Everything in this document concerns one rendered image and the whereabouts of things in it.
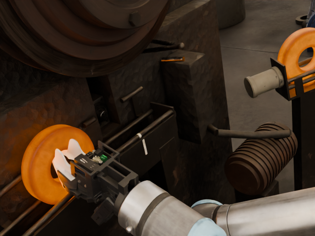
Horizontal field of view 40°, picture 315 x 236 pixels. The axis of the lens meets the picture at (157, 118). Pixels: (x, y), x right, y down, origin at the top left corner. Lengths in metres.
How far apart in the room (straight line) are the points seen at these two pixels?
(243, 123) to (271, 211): 1.56
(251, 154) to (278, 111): 1.24
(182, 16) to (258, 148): 0.41
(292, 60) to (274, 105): 1.27
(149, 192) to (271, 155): 0.54
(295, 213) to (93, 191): 0.34
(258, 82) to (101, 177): 0.58
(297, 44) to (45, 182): 0.72
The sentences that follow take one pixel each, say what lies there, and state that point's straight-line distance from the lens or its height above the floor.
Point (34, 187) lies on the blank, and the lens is 0.85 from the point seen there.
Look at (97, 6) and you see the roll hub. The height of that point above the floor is 1.04.
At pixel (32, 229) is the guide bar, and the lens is 0.85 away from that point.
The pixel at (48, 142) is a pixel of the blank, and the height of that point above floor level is 0.81.
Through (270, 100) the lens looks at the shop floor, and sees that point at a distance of 2.50.
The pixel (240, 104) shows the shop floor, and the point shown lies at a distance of 2.50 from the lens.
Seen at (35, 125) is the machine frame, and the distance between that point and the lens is 0.90.
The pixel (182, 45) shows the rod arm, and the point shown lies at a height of 0.90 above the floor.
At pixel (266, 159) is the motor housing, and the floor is 0.51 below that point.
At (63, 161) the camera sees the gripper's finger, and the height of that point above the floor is 0.78.
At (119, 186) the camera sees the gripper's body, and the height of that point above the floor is 0.78.
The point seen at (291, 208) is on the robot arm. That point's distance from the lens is 0.76.
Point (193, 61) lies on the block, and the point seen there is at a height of 0.80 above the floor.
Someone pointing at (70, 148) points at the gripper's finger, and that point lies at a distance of 0.85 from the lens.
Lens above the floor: 1.21
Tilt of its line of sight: 29 degrees down
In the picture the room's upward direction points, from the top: 12 degrees counter-clockwise
